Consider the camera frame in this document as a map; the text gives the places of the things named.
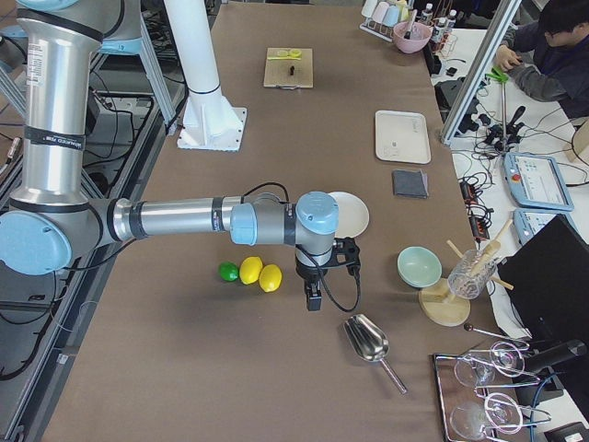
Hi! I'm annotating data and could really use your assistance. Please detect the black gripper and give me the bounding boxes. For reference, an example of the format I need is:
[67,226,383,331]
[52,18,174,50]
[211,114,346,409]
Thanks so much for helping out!
[295,246,326,311]

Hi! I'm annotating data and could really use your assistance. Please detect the cream round plate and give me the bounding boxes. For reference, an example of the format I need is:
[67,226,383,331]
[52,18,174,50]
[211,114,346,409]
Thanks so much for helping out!
[329,192,369,238]

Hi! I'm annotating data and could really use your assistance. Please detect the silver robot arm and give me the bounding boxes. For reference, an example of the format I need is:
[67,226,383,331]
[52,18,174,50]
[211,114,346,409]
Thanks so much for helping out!
[1,1,339,311]

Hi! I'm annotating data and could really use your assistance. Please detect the cream rectangular tray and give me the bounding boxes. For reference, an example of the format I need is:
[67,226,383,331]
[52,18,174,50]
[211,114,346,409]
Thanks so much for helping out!
[375,110,432,165]

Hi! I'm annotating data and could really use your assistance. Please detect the wine glass rack tray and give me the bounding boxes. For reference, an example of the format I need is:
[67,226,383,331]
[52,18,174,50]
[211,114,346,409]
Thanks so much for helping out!
[432,341,551,441]

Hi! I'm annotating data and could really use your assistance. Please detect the yellow lemon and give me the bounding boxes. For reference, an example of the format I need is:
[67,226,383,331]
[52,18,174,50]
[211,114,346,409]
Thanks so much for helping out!
[239,256,263,285]
[259,264,283,293]

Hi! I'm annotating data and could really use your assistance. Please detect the metal scoop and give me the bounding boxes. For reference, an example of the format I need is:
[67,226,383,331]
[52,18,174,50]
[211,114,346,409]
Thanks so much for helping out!
[343,314,408,395]

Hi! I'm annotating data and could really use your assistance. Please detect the green lime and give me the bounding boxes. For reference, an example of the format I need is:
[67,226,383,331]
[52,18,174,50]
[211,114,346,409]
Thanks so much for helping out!
[217,262,239,282]

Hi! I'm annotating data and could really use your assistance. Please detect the mint green bowl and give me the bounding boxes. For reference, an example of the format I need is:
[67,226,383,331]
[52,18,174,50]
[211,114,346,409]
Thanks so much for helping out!
[397,246,442,288]

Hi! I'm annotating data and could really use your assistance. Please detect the wooden cup stand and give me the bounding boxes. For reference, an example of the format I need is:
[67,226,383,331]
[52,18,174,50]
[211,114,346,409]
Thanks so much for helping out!
[419,219,514,327]

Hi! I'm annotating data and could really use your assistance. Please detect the grey folded cloth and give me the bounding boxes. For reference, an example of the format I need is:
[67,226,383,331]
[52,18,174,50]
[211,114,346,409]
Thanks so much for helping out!
[392,169,429,199]

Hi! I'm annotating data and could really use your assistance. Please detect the clear textured glass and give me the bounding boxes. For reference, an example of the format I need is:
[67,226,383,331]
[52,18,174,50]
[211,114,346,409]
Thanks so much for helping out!
[447,250,496,300]

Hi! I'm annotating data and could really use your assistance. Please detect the wooden cutting board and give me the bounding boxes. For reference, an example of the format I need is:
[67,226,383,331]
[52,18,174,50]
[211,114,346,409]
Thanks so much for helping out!
[263,47,314,89]

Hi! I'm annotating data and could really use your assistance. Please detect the blue teach pendant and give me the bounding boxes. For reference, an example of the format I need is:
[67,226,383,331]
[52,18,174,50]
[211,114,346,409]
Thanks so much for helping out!
[502,152,574,212]
[512,208,575,246]

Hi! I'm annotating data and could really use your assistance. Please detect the yellow plastic knife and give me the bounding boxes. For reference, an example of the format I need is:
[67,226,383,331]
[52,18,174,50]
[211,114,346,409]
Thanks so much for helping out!
[266,55,302,61]

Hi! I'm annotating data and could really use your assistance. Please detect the black monitor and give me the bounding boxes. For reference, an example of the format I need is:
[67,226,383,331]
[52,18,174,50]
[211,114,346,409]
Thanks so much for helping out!
[499,215,588,343]

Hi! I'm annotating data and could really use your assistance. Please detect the pink bowl with ice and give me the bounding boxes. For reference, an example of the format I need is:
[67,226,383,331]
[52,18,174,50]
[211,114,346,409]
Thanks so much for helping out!
[393,22,433,54]

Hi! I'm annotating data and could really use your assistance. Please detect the rack of pastel cups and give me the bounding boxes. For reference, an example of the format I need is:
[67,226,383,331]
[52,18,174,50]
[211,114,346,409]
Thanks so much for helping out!
[359,0,410,41]

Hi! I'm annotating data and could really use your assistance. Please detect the seated person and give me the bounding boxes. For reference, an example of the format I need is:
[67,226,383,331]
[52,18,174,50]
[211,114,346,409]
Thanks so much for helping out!
[495,0,588,120]

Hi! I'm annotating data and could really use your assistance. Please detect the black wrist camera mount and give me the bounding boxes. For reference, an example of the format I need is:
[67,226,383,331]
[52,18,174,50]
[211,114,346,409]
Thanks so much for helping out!
[330,237,361,277]

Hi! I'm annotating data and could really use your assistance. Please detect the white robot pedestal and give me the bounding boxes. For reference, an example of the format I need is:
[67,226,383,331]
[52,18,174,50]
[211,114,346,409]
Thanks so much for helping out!
[165,0,247,152]

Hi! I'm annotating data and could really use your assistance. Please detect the aluminium frame post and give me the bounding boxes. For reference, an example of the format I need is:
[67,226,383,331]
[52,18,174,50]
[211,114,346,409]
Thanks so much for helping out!
[440,0,522,146]

